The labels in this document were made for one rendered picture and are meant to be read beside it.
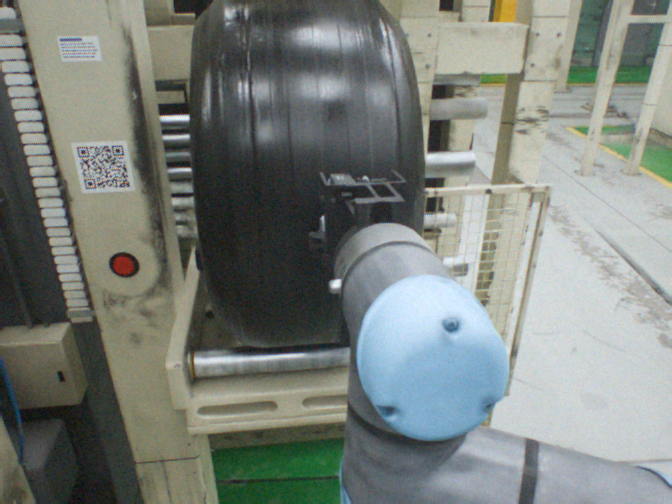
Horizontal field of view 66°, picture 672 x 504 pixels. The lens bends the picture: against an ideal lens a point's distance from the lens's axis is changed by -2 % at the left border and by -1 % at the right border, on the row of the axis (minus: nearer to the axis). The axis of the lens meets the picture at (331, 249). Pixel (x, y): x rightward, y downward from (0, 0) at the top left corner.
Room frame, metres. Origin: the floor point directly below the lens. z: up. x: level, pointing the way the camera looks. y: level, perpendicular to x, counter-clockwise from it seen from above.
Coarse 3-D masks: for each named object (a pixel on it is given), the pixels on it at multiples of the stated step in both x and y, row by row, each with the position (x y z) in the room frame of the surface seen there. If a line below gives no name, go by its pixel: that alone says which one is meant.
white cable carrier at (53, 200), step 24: (24, 48) 0.74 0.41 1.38; (24, 72) 0.75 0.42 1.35; (24, 96) 0.71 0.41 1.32; (24, 120) 0.71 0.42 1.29; (48, 144) 0.74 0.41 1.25; (48, 168) 0.71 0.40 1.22; (48, 192) 0.71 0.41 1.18; (48, 216) 0.71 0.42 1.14; (72, 240) 0.71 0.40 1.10; (72, 264) 0.71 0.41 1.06; (72, 288) 0.71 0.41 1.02
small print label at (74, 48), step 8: (64, 40) 0.71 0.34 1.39; (72, 40) 0.71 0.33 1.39; (80, 40) 0.71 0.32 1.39; (88, 40) 0.71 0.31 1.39; (96, 40) 0.71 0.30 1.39; (64, 48) 0.71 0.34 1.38; (72, 48) 0.71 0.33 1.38; (80, 48) 0.71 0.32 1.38; (88, 48) 0.71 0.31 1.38; (96, 48) 0.71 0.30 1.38; (64, 56) 0.71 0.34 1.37; (72, 56) 0.71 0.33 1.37; (80, 56) 0.71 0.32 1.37; (88, 56) 0.71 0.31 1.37; (96, 56) 0.71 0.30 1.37
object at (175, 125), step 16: (160, 112) 1.24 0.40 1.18; (176, 112) 1.24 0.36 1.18; (176, 128) 1.12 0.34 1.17; (176, 144) 1.11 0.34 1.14; (176, 160) 1.12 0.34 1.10; (176, 176) 1.11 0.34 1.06; (176, 192) 1.12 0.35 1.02; (192, 192) 1.24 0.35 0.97; (176, 208) 1.11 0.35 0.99; (192, 208) 1.11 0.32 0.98
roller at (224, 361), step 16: (192, 352) 0.67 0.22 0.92; (208, 352) 0.67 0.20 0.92; (224, 352) 0.67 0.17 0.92; (240, 352) 0.67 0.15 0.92; (256, 352) 0.67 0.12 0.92; (272, 352) 0.67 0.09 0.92; (288, 352) 0.67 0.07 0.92; (304, 352) 0.68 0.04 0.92; (320, 352) 0.68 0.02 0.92; (336, 352) 0.68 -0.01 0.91; (192, 368) 0.65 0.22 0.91; (208, 368) 0.65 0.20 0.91; (224, 368) 0.65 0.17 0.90; (240, 368) 0.65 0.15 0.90; (256, 368) 0.66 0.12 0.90; (272, 368) 0.66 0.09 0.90; (288, 368) 0.66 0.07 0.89; (304, 368) 0.67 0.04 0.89
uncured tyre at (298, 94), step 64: (256, 0) 0.74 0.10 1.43; (320, 0) 0.74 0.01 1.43; (192, 64) 0.67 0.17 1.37; (256, 64) 0.63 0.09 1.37; (320, 64) 0.64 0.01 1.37; (384, 64) 0.65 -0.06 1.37; (192, 128) 0.61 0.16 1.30; (256, 128) 0.58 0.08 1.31; (320, 128) 0.59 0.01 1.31; (384, 128) 0.60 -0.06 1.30; (256, 192) 0.55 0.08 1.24; (256, 256) 0.54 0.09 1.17; (256, 320) 0.56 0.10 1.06; (320, 320) 0.58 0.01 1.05
